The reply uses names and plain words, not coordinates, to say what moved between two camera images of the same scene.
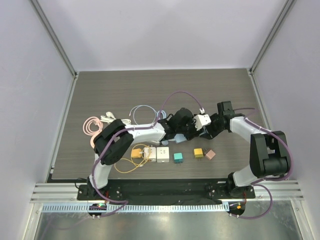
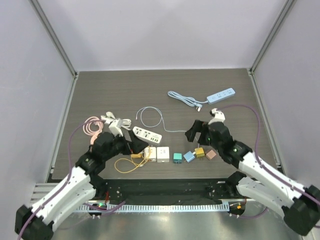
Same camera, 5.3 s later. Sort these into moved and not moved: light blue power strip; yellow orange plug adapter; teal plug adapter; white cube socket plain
Moved: light blue power strip
Not moved: teal plug adapter; white cube socket plain; yellow orange plug adapter
